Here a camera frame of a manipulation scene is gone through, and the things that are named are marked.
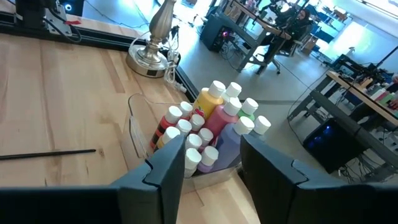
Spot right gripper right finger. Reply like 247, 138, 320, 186
241, 134, 398, 224

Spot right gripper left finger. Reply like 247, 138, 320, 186
0, 134, 187, 224

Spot black paintbrush orange bristles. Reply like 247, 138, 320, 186
0, 149, 97, 161

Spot large blue paint bottle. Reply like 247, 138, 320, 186
213, 116, 256, 172

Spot small red-orange paint bottle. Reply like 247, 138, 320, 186
149, 105, 183, 150

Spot large light green paint bottle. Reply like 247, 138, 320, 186
238, 97, 259, 121

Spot large pink paint bottle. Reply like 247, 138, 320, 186
203, 97, 243, 141

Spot small orange paint bottle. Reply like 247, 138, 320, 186
179, 101, 194, 121

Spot large white paint bottle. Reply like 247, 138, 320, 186
222, 82, 243, 103

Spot large yellow paint bottle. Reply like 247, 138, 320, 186
192, 80, 227, 121

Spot black computer tower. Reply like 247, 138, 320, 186
200, 14, 239, 53
303, 117, 369, 174

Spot clear plastic bin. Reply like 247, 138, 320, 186
127, 92, 245, 194

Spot wooden top background table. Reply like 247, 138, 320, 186
287, 70, 398, 183

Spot silver lamp white shade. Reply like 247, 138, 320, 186
125, 0, 177, 78

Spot person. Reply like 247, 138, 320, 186
261, 7, 315, 63

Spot grey background table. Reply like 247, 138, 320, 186
214, 0, 293, 74

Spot black box blue light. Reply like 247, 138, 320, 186
58, 0, 85, 17

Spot clear lamp cord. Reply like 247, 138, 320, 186
129, 26, 189, 94

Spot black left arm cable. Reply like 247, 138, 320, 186
43, 17, 83, 44

